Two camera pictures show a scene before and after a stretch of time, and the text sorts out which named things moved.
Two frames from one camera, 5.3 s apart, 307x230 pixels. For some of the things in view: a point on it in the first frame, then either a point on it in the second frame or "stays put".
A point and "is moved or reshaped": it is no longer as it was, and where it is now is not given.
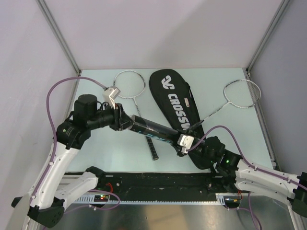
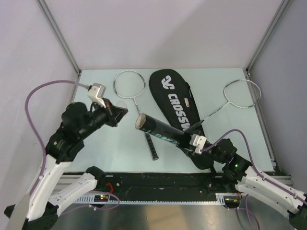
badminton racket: (241, 94) stays put
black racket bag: (176, 101) stays put
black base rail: (161, 184) stays put
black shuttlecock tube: (153, 130) is moved or reshaped
